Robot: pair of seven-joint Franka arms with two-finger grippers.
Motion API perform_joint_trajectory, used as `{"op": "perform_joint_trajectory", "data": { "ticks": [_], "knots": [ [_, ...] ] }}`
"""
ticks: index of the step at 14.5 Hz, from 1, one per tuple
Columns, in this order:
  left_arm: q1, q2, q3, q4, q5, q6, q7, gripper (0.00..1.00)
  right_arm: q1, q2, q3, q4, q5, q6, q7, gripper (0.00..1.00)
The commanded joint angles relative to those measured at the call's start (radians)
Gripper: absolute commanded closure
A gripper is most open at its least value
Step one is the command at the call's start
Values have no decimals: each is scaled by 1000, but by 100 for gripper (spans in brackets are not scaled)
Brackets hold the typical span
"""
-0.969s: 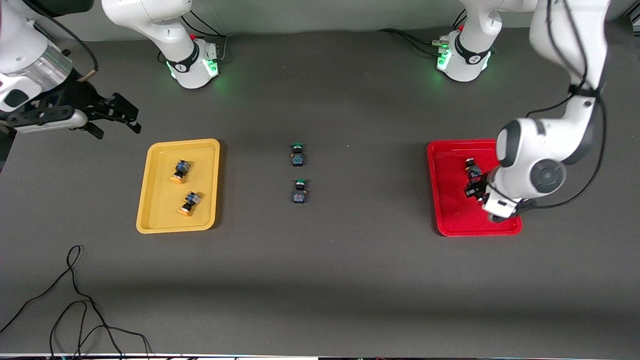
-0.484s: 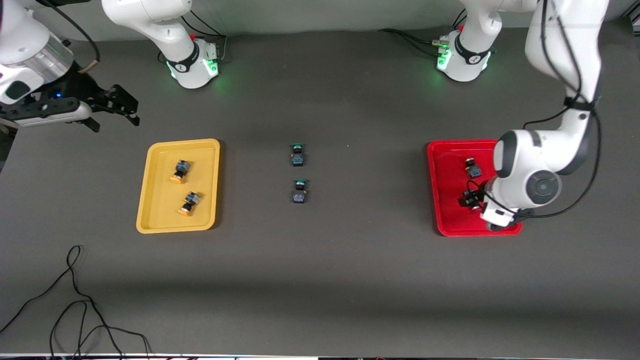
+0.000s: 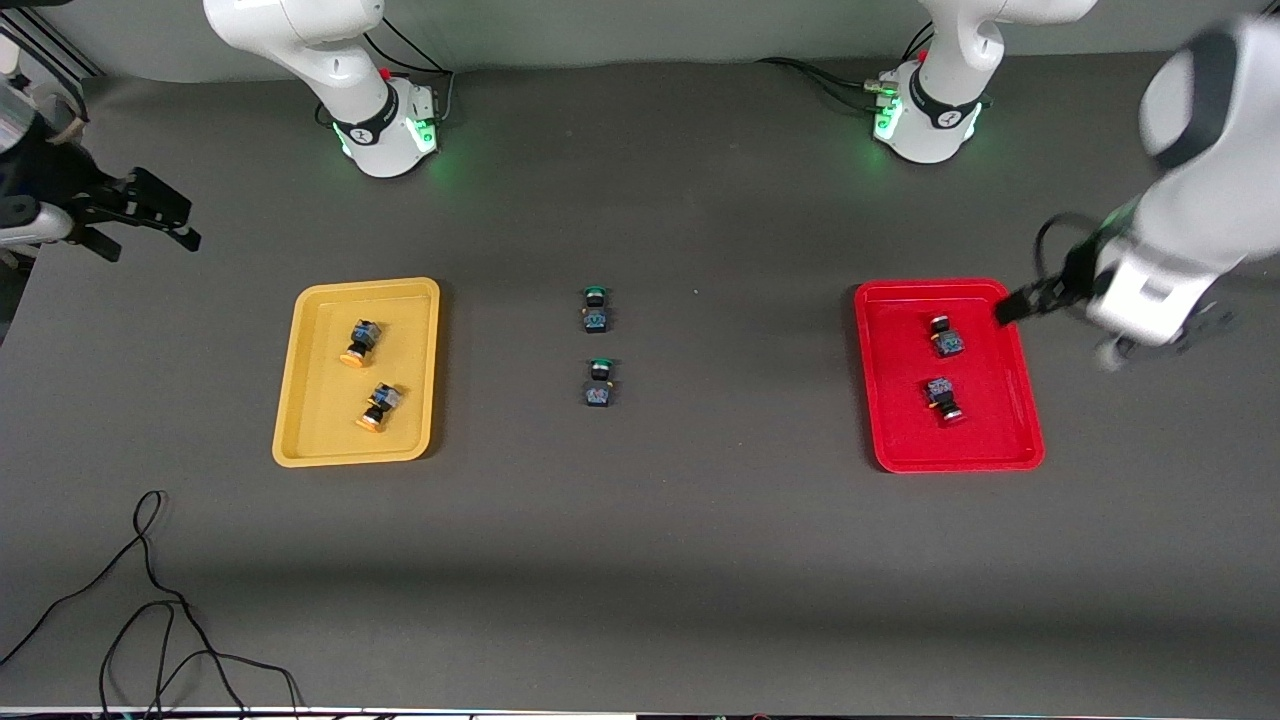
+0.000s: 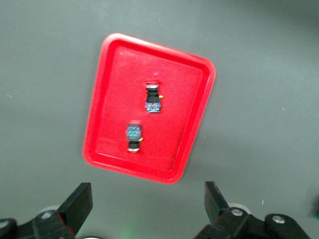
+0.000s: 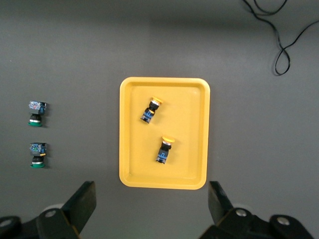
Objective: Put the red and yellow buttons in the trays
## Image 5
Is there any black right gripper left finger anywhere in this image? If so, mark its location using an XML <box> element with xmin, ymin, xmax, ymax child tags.
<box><xmin>36</xmin><ymin>181</ymin><xmax>97</xmax><ymax>239</ymax></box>

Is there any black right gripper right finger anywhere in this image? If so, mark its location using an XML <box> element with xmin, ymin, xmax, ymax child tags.
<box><xmin>199</xmin><ymin>181</ymin><xmax>269</xmax><ymax>239</ymax></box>

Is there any yellow mushroom push button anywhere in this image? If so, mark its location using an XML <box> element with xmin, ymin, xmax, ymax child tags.
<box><xmin>140</xmin><ymin>96</ymin><xmax>164</xmax><ymax>124</ymax></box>
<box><xmin>155</xmin><ymin>135</ymin><xmax>175</xmax><ymax>165</ymax></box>

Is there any green mushroom push button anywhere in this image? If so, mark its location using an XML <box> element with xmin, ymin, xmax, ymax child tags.
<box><xmin>27</xmin><ymin>100</ymin><xmax>48</xmax><ymax>127</ymax></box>
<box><xmin>28</xmin><ymin>141</ymin><xmax>48</xmax><ymax>169</ymax></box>

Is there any yellow plastic tray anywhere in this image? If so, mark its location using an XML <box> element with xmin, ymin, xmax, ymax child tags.
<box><xmin>118</xmin><ymin>76</ymin><xmax>212</xmax><ymax>190</ymax></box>

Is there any thin black loose cable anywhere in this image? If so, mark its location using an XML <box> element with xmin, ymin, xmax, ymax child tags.
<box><xmin>243</xmin><ymin>0</ymin><xmax>319</xmax><ymax>76</ymax></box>

